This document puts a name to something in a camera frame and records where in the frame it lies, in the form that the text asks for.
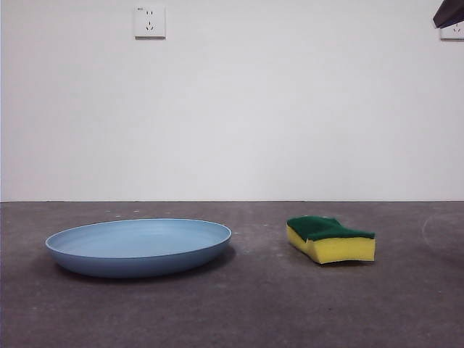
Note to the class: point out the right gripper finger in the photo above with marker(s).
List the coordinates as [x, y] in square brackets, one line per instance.
[451, 12]

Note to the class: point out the yellow sponge with green scourer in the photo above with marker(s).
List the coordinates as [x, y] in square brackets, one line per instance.
[344, 252]

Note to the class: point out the light blue round plate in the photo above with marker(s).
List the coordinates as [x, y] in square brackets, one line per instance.
[137, 261]

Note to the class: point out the white wall power socket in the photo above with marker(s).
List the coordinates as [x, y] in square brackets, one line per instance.
[150, 21]
[455, 33]

